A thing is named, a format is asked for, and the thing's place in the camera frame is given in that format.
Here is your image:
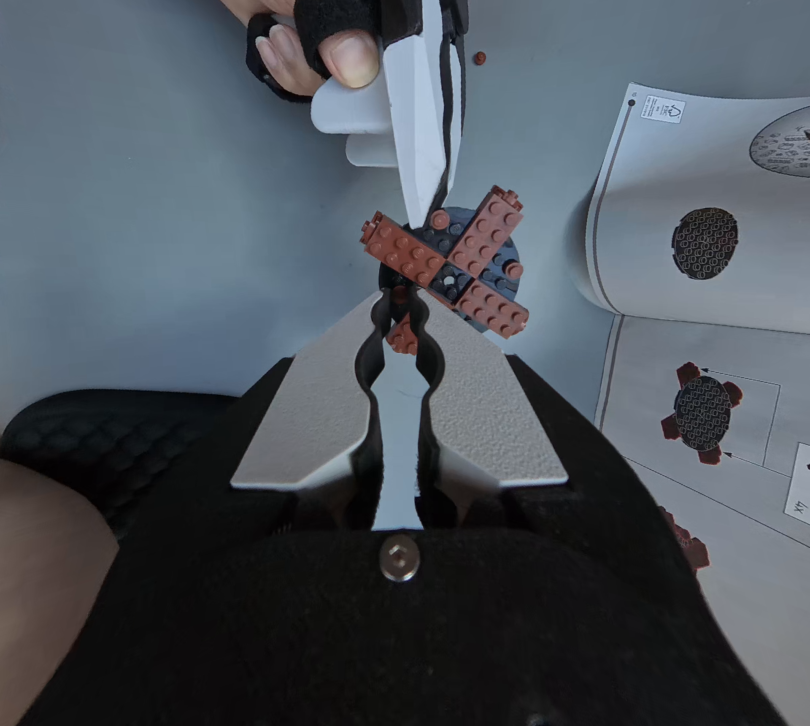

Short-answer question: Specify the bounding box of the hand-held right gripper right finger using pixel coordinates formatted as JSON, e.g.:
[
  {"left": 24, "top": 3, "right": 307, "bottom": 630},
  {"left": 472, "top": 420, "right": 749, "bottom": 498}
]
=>
[{"left": 408, "top": 288, "right": 569, "bottom": 531}]

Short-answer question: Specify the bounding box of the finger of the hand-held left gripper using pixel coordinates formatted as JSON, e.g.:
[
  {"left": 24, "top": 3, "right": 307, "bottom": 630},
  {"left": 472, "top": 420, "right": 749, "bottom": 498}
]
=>
[
  {"left": 440, "top": 33, "right": 470, "bottom": 213},
  {"left": 381, "top": 33, "right": 453, "bottom": 230}
]

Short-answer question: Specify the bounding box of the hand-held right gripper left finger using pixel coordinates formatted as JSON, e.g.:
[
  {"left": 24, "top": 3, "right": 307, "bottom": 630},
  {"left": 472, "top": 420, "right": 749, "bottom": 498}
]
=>
[{"left": 229, "top": 288, "right": 392, "bottom": 529}]

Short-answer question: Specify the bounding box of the brown and black brick assembly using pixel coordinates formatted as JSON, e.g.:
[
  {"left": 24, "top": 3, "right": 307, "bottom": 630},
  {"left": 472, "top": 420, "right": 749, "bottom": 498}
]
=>
[{"left": 359, "top": 186, "right": 530, "bottom": 358}]

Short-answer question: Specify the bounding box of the white instruction booklet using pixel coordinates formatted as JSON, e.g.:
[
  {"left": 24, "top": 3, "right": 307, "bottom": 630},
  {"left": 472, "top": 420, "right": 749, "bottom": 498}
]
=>
[{"left": 585, "top": 82, "right": 810, "bottom": 726}]

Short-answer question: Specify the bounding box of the black mesh cushion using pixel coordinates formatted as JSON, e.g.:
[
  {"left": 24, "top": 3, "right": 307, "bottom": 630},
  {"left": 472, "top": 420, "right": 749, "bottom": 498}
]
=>
[{"left": 0, "top": 389, "right": 239, "bottom": 541}]

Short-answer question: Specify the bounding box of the person's bare leg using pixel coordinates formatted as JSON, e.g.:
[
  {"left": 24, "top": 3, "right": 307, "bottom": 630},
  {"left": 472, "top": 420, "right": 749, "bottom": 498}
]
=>
[{"left": 0, "top": 459, "right": 121, "bottom": 726}]

